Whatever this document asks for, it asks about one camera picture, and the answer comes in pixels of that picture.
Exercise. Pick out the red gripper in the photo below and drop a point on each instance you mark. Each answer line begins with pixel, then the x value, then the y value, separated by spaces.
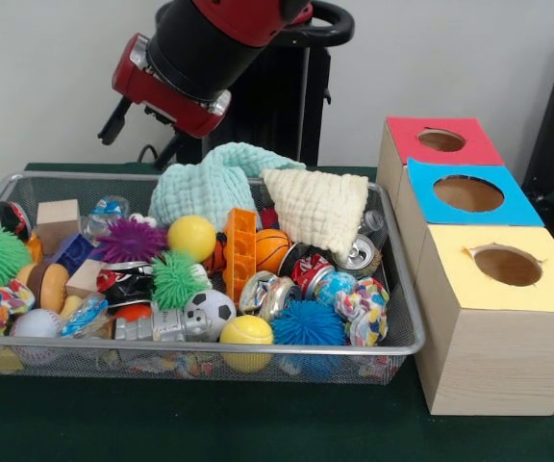
pixel 162 91

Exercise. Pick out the mint green waffle cloth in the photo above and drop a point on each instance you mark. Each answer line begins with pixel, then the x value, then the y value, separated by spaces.
pixel 210 188

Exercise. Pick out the red crushed soda can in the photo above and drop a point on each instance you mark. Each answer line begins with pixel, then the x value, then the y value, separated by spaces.
pixel 123 284

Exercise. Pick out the cream yellow waffle cloth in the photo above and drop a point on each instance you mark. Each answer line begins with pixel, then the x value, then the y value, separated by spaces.
pixel 320 207

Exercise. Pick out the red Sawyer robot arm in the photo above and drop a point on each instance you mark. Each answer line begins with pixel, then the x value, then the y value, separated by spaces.
pixel 219 38

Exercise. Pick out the clear mesh bin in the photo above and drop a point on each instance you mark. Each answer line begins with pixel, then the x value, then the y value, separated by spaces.
pixel 397 318

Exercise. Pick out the wooden box with three holes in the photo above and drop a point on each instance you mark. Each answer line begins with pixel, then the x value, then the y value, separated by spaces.
pixel 498 356

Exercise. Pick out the purple spiky monster toy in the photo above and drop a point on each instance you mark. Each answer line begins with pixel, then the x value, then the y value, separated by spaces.
pixel 128 241

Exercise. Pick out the yellow smiley ball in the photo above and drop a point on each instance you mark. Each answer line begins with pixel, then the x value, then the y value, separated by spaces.
pixel 192 238

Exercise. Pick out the small green spiky ball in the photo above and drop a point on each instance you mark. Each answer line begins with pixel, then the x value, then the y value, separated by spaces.
pixel 176 279

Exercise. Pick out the orange plastic toy block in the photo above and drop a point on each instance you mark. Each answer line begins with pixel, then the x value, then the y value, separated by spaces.
pixel 240 252

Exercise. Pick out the small soccer ball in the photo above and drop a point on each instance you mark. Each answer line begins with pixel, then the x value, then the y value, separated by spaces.
pixel 210 310

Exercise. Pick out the blue spiky rubber ball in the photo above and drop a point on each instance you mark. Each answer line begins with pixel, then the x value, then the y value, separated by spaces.
pixel 308 323

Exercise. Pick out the dark green tablecloth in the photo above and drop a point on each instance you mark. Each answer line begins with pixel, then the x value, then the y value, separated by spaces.
pixel 162 423

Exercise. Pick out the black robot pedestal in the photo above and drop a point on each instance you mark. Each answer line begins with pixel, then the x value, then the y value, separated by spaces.
pixel 267 115

